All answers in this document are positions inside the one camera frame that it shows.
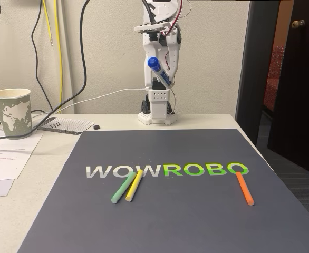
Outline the dark wooden door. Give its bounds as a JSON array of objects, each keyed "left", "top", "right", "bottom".
[{"left": 267, "top": 0, "right": 309, "bottom": 169}]

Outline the thick black camera cable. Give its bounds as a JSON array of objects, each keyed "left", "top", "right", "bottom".
[{"left": 0, "top": 0, "right": 158, "bottom": 142}]

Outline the dark grey door frame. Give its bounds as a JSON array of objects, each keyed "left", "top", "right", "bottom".
[{"left": 235, "top": 0, "right": 282, "bottom": 148}]

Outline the white cable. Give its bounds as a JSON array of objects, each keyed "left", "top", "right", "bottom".
[{"left": 50, "top": 87, "right": 150, "bottom": 114}]

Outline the blue Expo marker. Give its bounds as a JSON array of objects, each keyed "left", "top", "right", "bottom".
[{"left": 147, "top": 56, "right": 175, "bottom": 89}]

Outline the red sparkly furniture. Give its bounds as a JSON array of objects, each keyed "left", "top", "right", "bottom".
[{"left": 263, "top": 44, "right": 286, "bottom": 111}]

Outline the short yellow wire bare end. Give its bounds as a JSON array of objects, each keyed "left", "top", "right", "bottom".
[{"left": 42, "top": 0, "right": 55, "bottom": 47}]

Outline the orange chalk stick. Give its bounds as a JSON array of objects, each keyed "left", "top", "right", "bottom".
[{"left": 235, "top": 171, "right": 255, "bottom": 207}]

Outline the yellow chalk stick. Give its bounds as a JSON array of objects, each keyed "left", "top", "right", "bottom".
[{"left": 124, "top": 169, "right": 144, "bottom": 202}]

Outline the green chalk stick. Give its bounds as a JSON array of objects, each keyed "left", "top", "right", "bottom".
[{"left": 111, "top": 171, "right": 136, "bottom": 204}]

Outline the dark grey WOWROBO mat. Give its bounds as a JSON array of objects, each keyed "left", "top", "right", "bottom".
[{"left": 17, "top": 128, "right": 309, "bottom": 253}]

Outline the large white paper sheet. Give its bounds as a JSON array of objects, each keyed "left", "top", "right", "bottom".
[{"left": 0, "top": 128, "right": 45, "bottom": 182}]

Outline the gripper-mounted camera board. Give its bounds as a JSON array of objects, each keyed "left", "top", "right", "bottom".
[{"left": 133, "top": 22, "right": 172, "bottom": 36}]

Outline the paper cup with world map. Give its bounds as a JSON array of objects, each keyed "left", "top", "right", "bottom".
[{"left": 0, "top": 88, "right": 33, "bottom": 140}]

